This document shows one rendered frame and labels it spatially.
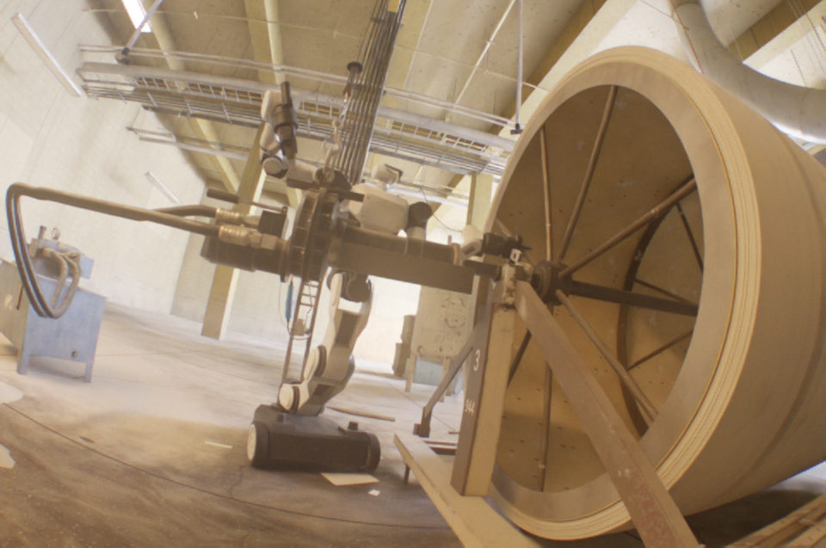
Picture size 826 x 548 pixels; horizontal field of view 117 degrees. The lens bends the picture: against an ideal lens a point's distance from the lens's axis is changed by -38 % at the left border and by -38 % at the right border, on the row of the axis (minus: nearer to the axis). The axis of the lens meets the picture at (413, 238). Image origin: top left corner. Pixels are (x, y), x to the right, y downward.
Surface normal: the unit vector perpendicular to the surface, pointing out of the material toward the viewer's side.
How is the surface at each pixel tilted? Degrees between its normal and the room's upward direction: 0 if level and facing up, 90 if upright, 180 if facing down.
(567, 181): 148
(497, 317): 90
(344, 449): 90
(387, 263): 90
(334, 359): 99
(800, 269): 97
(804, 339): 105
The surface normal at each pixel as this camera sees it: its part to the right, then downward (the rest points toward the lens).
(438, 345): -0.40, -0.32
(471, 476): 0.20, -0.25
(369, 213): 0.47, 0.02
